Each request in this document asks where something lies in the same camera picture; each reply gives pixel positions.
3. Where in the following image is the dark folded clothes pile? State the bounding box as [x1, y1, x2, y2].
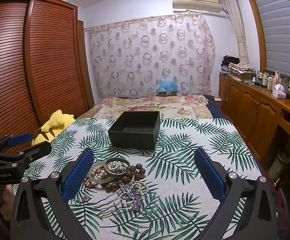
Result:
[220, 55, 239, 75]

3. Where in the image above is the grey window blind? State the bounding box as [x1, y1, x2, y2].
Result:
[254, 0, 290, 77]

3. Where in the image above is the wooden sideboard cabinet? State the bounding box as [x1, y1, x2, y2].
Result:
[218, 75, 290, 166]

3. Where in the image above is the brown louvered wardrobe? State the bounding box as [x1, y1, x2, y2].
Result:
[0, 0, 94, 137]

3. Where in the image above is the blue plush toy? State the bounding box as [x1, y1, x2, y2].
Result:
[156, 79, 178, 93]

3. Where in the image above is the beige tied side curtain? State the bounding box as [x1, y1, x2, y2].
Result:
[224, 0, 249, 63]

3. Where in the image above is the purple flower hair pin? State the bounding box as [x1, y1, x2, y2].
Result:
[94, 182, 143, 218]

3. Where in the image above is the floral bed blanket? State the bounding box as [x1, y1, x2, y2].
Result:
[78, 95, 213, 120]

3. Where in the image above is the yellow Pikachu plush toy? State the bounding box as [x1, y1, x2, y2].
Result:
[31, 109, 75, 146]

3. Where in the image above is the red coral bracelet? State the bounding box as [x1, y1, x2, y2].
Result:
[82, 175, 100, 189]

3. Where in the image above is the black open jewelry box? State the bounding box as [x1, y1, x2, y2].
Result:
[108, 111, 160, 151]

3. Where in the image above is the pink tissue box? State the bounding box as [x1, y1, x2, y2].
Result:
[272, 83, 286, 99]

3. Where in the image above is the pink bottle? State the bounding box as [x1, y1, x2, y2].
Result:
[272, 71, 282, 90]

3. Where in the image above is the pink circle pattern curtain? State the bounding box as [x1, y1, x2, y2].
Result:
[88, 14, 215, 98]

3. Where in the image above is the person's left hand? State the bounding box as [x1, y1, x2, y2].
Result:
[0, 185, 14, 221]

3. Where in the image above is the brown wooden bead bracelet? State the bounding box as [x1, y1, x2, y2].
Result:
[105, 163, 147, 194]

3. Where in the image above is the stack of folded fabrics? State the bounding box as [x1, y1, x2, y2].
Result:
[229, 62, 255, 82]

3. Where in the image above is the wall air conditioner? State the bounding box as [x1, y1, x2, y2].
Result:
[172, 0, 222, 13]

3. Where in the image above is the silver rhinestone bangle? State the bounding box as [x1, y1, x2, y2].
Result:
[104, 157, 130, 177]

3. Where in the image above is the small cardboard box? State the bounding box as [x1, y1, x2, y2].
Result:
[157, 92, 177, 97]

